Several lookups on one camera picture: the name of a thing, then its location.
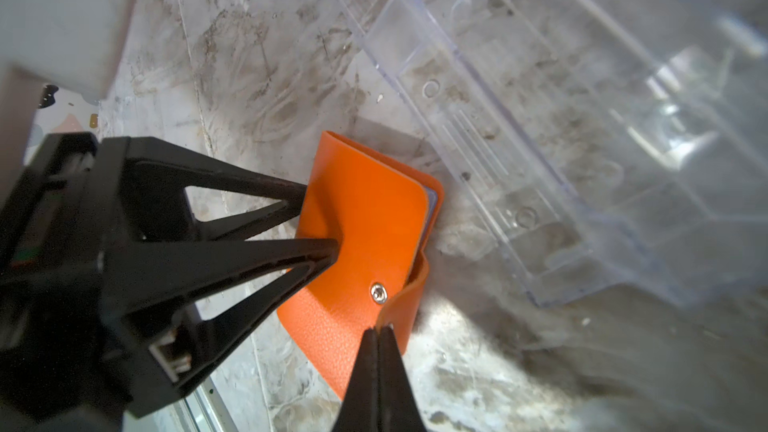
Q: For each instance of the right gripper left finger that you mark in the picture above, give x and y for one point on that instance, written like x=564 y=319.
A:
x=359 y=409

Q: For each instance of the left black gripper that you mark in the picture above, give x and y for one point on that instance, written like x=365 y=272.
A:
x=60 y=296

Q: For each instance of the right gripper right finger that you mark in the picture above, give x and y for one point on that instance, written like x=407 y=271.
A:
x=397 y=408

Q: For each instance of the orange card holder wallet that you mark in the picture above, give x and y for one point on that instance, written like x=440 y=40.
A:
x=381 y=212

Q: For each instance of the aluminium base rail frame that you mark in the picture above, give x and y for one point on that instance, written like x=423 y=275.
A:
x=204 y=410

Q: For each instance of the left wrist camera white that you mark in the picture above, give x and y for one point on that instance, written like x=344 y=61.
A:
x=74 y=44

